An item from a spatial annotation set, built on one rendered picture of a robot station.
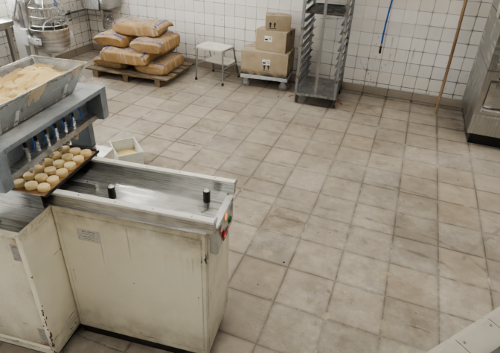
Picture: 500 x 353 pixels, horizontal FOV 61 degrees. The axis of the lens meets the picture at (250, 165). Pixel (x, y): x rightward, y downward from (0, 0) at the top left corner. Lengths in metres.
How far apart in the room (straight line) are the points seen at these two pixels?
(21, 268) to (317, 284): 1.61
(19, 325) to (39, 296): 0.30
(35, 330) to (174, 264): 0.78
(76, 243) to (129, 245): 0.27
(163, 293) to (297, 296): 0.92
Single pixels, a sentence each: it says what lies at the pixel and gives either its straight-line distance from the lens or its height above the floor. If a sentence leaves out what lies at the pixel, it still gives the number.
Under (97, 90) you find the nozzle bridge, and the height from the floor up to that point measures 1.18.
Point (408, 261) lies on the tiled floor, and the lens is 3.03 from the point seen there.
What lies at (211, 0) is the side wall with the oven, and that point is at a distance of 6.01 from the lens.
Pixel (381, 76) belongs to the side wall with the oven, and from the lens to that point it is 5.61.
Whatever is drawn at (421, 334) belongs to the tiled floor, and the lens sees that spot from 2.63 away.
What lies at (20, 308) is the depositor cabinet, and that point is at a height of 0.36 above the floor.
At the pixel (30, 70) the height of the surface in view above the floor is 1.30.
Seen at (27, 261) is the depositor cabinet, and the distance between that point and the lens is 1.95.
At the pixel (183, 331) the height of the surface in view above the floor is 0.23.
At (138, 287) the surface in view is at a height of 0.46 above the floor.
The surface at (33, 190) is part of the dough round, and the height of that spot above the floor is 0.90.
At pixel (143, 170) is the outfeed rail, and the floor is 0.88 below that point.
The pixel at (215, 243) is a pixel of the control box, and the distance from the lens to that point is 1.75.
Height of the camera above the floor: 1.92
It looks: 31 degrees down
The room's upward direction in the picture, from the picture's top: 2 degrees clockwise
